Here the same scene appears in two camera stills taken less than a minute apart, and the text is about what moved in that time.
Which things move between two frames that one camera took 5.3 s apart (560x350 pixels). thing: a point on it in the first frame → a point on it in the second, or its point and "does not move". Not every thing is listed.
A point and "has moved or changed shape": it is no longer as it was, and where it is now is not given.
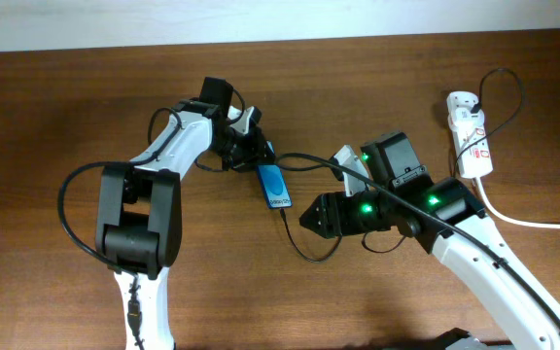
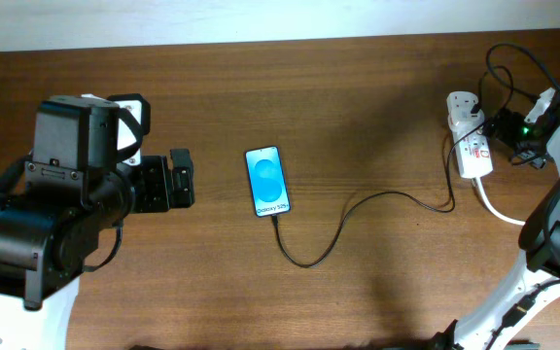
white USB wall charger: x=463 y=119 does not move
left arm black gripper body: x=238 y=149 → x=150 y=182
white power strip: x=472 y=146 does not move
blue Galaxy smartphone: x=275 y=192 has moved or changed shape
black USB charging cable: x=404 y=242 → x=449 y=174
